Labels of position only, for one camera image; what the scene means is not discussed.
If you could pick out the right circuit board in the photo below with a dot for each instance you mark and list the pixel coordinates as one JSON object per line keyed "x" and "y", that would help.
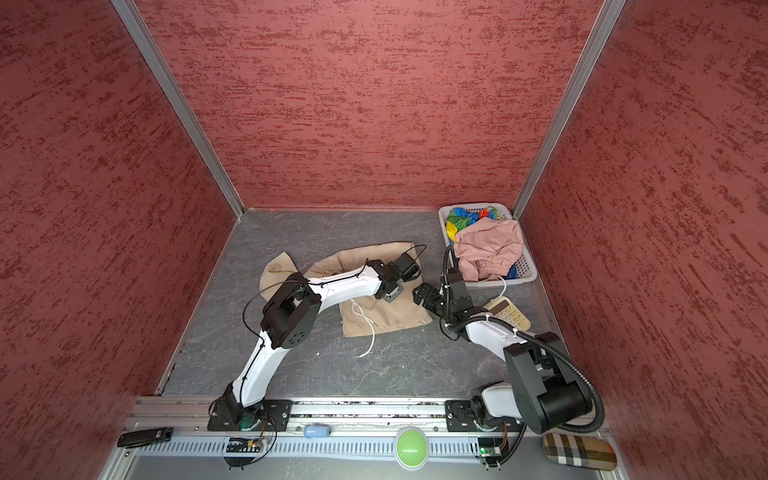
{"x": 492, "y": 451}

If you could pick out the plaid glasses case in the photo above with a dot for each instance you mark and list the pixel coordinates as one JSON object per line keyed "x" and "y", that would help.
{"x": 579, "y": 451}

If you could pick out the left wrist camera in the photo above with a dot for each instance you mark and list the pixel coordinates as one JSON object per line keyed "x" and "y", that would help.
{"x": 407, "y": 267}

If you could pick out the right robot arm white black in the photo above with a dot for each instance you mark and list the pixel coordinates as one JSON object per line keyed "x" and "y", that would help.
{"x": 545, "y": 389}

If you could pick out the left circuit board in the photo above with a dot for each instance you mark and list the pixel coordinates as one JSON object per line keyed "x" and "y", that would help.
{"x": 242, "y": 452}

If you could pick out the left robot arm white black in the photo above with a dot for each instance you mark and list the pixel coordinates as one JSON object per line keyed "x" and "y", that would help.
{"x": 288, "y": 318}

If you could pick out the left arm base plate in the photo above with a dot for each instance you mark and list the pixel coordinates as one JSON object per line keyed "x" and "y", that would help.
{"x": 249, "y": 415}

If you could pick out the small blue oval object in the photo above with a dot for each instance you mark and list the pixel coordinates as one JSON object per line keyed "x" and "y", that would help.
{"x": 316, "y": 431}

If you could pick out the aluminium front rail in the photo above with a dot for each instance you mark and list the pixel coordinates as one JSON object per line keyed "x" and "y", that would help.
{"x": 345, "y": 416}

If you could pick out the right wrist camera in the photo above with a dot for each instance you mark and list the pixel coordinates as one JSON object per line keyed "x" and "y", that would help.
{"x": 429, "y": 298}

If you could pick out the aluminium corner post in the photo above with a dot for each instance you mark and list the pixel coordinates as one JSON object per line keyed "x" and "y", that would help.
{"x": 131, "y": 18}
{"x": 602, "y": 28}

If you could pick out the pink shorts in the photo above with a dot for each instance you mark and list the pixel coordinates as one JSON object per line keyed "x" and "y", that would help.
{"x": 488, "y": 249}

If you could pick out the cream calculator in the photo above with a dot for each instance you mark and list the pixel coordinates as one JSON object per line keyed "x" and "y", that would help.
{"x": 504, "y": 309}

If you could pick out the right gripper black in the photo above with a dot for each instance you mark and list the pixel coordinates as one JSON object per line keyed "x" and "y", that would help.
{"x": 444, "y": 317}

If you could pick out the black flat remote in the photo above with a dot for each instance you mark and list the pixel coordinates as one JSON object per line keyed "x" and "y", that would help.
{"x": 140, "y": 438}

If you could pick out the green round button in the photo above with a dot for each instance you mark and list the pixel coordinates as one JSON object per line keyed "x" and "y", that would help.
{"x": 411, "y": 448}

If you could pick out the aluminium corner post right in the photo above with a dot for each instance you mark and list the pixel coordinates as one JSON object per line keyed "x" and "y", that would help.
{"x": 602, "y": 28}

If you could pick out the beige shorts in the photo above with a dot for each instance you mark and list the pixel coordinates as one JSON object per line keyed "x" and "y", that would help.
{"x": 347, "y": 282}

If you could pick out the aluminium corner post left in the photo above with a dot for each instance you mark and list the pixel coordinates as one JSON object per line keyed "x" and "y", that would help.
{"x": 131, "y": 18}

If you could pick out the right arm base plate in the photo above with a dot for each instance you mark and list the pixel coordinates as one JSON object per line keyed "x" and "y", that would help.
{"x": 471, "y": 416}

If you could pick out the circuit board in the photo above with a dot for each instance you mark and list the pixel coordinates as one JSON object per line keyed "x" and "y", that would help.
{"x": 492, "y": 451}
{"x": 242, "y": 452}

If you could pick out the colourful shorts in basket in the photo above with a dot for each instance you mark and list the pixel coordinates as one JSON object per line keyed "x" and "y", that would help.
{"x": 461, "y": 218}

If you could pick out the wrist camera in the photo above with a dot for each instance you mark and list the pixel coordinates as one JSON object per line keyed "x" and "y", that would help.
{"x": 429, "y": 298}
{"x": 407, "y": 267}

